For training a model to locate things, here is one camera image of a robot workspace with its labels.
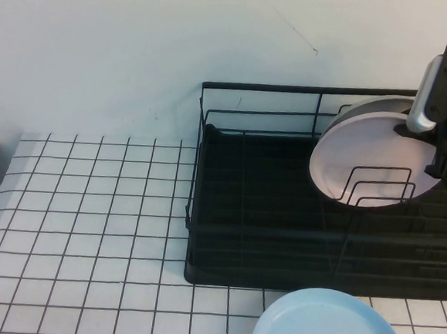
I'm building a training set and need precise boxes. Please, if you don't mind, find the pink round plate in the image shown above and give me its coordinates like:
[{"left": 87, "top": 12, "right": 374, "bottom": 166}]
[{"left": 305, "top": 100, "right": 447, "bottom": 214}]

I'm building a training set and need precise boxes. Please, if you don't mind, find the grey round plate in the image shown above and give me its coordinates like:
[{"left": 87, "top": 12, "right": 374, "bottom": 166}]
[{"left": 325, "top": 90, "right": 418, "bottom": 143}]

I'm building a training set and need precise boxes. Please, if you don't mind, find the light blue round plate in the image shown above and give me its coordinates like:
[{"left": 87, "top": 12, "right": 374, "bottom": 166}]
[{"left": 250, "top": 282, "right": 418, "bottom": 334}]

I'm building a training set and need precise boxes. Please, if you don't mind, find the black drip tray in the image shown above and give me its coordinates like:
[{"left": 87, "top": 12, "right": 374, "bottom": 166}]
[{"left": 182, "top": 122, "right": 447, "bottom": 305}]

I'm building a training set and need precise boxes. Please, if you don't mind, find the white grid tablecloth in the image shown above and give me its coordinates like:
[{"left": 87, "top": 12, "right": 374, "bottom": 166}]
[{"left": 0, "top": 126, "right": 447, "bottom": 334}]

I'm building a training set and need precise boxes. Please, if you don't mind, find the black wire dish rack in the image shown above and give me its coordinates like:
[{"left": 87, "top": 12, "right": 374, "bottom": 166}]
[{"left": 178, "top": 70, "right": 447, "bottom": 305}]

